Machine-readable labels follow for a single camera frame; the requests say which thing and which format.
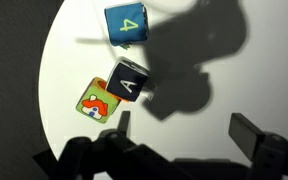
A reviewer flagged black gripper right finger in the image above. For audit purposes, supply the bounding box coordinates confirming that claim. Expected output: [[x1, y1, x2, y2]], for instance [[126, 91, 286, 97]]
[[228, 112, 268, 161]]

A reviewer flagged black plush block letter A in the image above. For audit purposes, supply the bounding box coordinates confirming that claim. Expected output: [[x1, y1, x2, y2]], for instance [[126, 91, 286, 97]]
[[105, 56, 157, 103]]

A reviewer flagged green plush block with house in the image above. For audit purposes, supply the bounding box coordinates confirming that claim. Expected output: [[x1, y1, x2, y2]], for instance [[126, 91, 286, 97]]
[[75, 76, 122, 125]]

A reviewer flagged blue plush block number four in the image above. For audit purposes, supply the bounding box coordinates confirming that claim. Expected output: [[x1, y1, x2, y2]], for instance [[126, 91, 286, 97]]
[[103, 1, 149, 50]]

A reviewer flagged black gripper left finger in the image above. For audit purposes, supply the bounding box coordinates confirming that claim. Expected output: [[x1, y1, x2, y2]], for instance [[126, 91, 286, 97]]
[[117, 110, 132, 138]]

